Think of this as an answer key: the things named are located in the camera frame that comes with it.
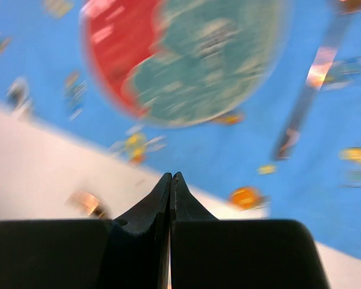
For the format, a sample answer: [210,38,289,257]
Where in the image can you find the blue space-print cloth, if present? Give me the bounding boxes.
[0,1,361,260]

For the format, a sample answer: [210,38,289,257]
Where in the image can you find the copper fork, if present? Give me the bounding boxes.
[273,13,351,161]

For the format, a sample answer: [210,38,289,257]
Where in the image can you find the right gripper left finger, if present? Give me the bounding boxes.
[0,173,172,288]

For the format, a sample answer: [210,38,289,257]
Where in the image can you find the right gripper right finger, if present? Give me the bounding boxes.
[170,173,329,289]

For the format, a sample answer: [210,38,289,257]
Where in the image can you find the copper spoon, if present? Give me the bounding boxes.
[66,190,110,219]

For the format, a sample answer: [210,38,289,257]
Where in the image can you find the red and teal plate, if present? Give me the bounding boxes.
[79,1,289,127]

